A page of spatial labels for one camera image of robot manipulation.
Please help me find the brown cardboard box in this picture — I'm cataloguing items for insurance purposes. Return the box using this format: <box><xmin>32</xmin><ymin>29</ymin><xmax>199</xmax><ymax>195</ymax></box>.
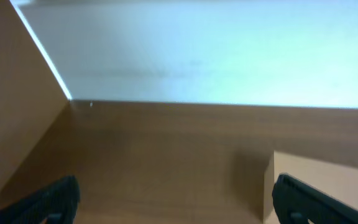
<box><xmin>263</xmin><ymin>151</ymin><xmax>358</xmax><ymax>223</ymax></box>

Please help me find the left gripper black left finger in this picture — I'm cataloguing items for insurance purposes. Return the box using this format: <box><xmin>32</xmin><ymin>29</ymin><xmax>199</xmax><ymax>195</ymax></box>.
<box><xmin>0</xmin><ymin>175</ymin><xmax>80</xmax><ymax>224</ymax></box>

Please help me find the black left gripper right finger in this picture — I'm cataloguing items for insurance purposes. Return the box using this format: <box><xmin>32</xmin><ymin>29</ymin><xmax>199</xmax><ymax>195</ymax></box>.
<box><xmin>272</xmin><ymin>173</ymin><xmax>358</xmax><ymax>224</ymax></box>

